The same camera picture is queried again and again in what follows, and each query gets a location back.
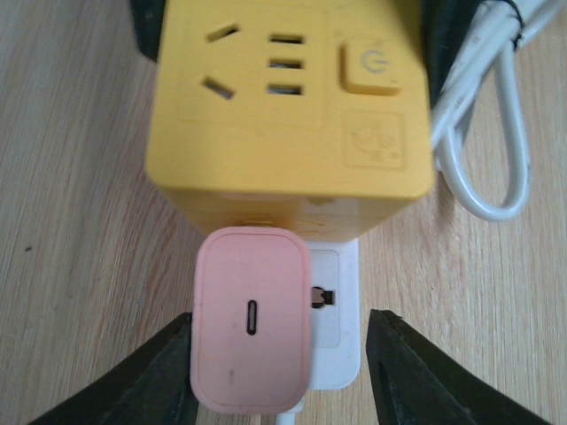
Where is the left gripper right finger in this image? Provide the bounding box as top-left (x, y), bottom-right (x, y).
top-left (366, 309), bottom-right (547, 424)

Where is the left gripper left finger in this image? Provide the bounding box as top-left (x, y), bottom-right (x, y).
top-left (32, 313), bottom-right (198, 424)

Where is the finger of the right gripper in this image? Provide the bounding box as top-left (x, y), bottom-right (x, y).
top-left (128, 0), bottom-right (167, 61)
top-left (420, 0), bottom-right (482, 106)

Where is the white teal-strip cord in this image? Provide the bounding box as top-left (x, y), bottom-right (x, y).
top-left (429, 0), bottom-right (567, 223)

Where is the white power strip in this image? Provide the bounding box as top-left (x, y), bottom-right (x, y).
top-left (307, 239), bottom-right (361, 390)

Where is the pink plug adapter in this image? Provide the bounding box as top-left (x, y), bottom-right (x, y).
top-left (190, 227), bottom-right (312, 414)

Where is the yellow cube adapter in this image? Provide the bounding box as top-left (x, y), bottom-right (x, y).
top-left (145, 1), bottom-right (434, 241)

